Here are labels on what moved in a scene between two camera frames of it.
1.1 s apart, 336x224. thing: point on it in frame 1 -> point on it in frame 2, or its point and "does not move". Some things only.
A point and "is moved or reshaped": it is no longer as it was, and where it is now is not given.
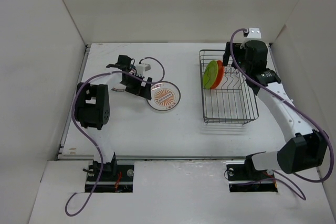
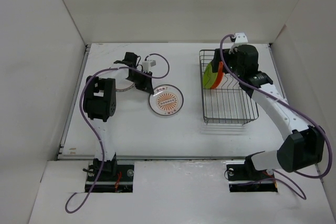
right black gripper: (238, 48) -> (217, 59)
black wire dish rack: (233, 100) does not move
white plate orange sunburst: (165, 95) is moved or reshaped
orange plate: (220, 74) does not move
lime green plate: (210, 74) does not move
